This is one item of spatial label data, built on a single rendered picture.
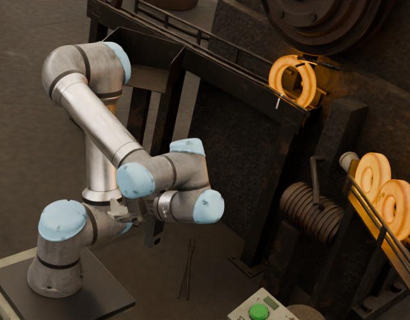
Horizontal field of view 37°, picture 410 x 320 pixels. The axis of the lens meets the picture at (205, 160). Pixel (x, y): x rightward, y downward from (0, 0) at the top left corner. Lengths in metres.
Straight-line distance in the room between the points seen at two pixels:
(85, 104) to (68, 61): 0.14
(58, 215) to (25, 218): 0.87
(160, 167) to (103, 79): 0.36
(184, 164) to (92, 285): 0.57
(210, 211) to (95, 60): 0.48
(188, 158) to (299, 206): 0.68
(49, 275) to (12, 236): 0.73
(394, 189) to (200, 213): 0.54
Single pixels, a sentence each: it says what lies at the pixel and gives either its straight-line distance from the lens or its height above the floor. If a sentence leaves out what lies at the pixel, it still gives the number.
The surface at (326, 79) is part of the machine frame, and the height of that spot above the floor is 0.80.
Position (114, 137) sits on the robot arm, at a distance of 1.35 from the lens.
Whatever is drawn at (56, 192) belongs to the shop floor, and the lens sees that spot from 2.64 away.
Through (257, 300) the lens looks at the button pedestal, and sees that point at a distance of 1.42.
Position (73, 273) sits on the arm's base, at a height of 0.38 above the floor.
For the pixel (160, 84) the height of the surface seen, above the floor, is 0.61.
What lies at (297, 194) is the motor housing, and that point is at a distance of 1.98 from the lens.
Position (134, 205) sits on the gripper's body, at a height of 0.66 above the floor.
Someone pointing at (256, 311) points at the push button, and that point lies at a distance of 1.39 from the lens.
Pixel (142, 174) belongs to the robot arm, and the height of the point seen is 0.85.
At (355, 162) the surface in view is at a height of 0.71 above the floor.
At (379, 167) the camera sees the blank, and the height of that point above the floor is 0.77.
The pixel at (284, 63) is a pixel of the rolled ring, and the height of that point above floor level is 0.81.
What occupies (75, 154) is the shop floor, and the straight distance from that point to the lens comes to 2.89.
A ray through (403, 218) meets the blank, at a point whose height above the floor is 0.75.
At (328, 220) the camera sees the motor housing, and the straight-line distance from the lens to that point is 1.92.
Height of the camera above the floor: 1.55
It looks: 31 degrees down
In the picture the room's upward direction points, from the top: 14 degrees clockwise
